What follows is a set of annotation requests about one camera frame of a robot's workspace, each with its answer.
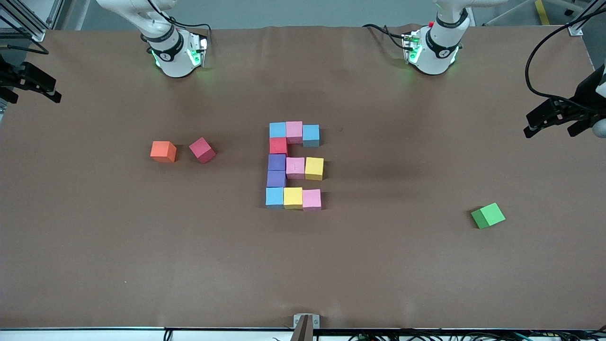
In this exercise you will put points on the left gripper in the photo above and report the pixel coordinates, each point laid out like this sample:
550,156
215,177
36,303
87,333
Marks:
583,98

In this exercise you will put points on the blue foam block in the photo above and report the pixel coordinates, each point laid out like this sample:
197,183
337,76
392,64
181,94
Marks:
278,130
274,197
311,136

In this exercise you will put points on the red foam block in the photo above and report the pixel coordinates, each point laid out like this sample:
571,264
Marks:
202,150
278,145

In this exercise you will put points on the purple foam block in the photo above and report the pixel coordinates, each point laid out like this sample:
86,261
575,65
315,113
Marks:
276,179
277,162

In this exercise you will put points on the pink foam block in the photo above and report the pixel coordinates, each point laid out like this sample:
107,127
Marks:
311,199
295,168
294,132

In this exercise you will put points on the yellow foam block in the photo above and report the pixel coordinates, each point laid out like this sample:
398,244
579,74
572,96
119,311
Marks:
314,168
293,198

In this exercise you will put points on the orange foam block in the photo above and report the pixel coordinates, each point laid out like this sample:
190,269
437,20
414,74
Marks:
163,151

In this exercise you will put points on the green foam block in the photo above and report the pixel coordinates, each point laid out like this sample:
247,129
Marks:
488,215

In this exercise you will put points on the brown table cover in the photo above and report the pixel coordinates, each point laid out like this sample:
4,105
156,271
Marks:
303,265

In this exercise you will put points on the aluminium frame post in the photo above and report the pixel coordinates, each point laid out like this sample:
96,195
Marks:
575,30
39,34

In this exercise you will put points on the grey metal bracket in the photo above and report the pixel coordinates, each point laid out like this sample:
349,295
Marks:
306,324

